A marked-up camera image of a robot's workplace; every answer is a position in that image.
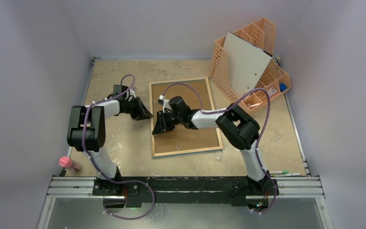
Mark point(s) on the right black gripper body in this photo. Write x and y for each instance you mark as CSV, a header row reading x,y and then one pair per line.
x,y
169,119

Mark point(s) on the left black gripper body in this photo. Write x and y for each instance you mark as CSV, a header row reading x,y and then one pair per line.
x,y
133,109

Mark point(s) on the blue wooden picture frame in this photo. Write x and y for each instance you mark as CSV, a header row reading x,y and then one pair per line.
x,y
179,125

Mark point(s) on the brown cardboard backing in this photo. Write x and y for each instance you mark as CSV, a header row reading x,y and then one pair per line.
x,y
196,93

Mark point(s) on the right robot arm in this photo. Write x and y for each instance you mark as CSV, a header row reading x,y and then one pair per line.
x,y
240,129

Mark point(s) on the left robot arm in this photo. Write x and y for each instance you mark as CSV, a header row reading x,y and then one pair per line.
x,y
87,133

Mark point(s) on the pink glue stick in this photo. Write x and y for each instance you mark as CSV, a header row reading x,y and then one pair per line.
x,y
69,164

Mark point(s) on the grey board in organizer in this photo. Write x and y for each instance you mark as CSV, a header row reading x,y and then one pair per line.
x,y
246,63

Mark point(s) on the red white card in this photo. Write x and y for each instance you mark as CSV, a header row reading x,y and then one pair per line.
x,y
272,91

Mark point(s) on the green marker pen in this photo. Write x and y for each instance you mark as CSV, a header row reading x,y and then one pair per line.
x,y
283,172

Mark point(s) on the blue item in organizer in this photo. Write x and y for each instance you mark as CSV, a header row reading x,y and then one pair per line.
x,y
282,87

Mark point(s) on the orange plastic desk organizer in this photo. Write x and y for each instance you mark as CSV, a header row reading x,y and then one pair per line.
x,y
260,33

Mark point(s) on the white marker pen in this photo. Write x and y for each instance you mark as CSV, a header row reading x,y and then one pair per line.
x,y
289,175

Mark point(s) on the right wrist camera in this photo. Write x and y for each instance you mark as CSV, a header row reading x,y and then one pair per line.
x,y
164,102

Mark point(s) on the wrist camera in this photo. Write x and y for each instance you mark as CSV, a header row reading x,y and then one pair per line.
x,y
118,89
164,102

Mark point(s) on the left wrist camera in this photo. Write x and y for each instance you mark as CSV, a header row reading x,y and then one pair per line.
x,y
118,89

